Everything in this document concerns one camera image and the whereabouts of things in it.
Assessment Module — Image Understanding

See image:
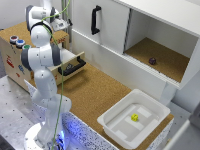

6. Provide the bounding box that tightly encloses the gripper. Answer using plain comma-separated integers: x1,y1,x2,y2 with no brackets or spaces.
53,17,73,32

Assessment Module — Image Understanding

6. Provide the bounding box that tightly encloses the purple block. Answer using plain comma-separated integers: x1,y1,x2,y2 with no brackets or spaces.
148,57,157,66

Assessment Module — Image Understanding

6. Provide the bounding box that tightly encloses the yellow block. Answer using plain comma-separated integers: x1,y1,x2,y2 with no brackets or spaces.
130,113,140,122

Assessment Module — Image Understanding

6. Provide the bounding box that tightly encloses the wooden drawer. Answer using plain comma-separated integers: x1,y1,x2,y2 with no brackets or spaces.
49,49,87,85

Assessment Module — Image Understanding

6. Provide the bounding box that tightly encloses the green button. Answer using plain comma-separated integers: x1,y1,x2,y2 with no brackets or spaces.
21,44,32,51

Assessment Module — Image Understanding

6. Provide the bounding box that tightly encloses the blue button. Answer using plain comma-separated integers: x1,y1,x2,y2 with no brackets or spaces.
15,39,26,48

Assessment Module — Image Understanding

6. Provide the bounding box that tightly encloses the white sliding door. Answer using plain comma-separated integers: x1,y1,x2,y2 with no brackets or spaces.
72,0,131,55

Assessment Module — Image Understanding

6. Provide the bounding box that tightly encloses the red button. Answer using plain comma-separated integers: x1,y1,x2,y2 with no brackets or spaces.
9,35,19,45

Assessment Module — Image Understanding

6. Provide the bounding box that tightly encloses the wooden drawer box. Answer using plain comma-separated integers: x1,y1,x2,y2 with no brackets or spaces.
0,21,71,92

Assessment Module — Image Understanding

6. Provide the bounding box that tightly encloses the white cabinet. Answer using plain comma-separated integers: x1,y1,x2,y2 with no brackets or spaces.
68,0,200,108

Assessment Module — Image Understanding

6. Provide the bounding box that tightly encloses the white plastic box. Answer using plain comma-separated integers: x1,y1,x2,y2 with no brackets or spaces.
96,88,172,150

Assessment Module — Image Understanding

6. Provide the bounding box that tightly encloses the black door handle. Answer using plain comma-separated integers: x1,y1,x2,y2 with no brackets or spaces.
90,4,102,36

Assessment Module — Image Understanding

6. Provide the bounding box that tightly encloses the black drawer handle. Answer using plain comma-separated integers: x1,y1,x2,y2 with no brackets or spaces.
57,55,87,77

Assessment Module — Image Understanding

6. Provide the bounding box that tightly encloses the green cable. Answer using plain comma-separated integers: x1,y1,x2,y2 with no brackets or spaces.
41,0,73,150

